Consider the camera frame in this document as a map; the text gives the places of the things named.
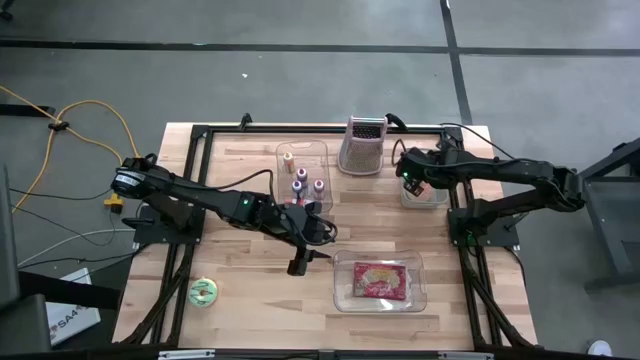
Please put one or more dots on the white printed box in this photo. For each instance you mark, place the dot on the white printed box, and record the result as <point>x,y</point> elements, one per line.
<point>70,315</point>

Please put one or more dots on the pink capped red bottle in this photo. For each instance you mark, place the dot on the pink capped red bottle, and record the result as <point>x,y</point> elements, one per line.
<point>295,201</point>

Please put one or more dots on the green iced toy donut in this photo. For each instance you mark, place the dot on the green iced toy donut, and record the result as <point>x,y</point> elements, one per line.
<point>196,295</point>

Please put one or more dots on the clear plastic bin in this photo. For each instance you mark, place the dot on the clear plastic bin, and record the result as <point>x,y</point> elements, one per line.
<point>345,300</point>
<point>312,155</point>

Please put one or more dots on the grey plastic bin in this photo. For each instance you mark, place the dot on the grey plastic bin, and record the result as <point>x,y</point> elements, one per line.
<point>425,204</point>

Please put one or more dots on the white shoe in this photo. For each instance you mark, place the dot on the white shoe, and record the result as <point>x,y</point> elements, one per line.
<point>599,347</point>

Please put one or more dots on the purple food colouring bottle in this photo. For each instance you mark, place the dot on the purple food colouring bottle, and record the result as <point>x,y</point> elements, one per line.
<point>297,186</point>

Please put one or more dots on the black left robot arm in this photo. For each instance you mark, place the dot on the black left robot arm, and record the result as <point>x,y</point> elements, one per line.
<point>200,192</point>

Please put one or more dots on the dark grey panel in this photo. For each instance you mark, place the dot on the dark grey panel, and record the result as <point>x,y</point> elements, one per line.
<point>7,240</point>

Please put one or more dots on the black metal table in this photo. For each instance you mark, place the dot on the black metal table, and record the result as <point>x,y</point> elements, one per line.
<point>610,210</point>

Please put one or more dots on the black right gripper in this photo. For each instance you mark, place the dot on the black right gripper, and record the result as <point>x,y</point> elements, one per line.
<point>417,162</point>

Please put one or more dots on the metal box grater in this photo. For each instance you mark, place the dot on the metal box grater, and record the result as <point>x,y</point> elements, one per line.
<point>362,150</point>

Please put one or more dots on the black frame clamp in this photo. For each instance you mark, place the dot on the black frame clamp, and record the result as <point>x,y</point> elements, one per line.
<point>245,121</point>

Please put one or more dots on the black floor bar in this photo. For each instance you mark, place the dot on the black floor bar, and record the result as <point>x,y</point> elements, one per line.
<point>25,110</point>

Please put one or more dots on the silver metal bracket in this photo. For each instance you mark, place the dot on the silver metal bracket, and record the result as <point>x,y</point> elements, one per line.
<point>465,355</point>
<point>186,354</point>

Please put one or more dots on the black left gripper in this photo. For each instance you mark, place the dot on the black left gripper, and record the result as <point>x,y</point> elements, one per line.
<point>305,227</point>

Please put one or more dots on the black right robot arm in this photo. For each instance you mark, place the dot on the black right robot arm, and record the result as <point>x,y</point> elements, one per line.
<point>500,167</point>

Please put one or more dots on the red snack packet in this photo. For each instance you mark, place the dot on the red snack packet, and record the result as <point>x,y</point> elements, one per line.
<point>380,280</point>

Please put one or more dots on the yellow food colouring bottle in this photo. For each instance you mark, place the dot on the yellow food colouring bottle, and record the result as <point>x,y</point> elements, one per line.
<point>288,161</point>

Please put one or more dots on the red food colouring bottle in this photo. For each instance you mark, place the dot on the red food colouring bottle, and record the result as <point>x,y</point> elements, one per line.
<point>301,175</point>

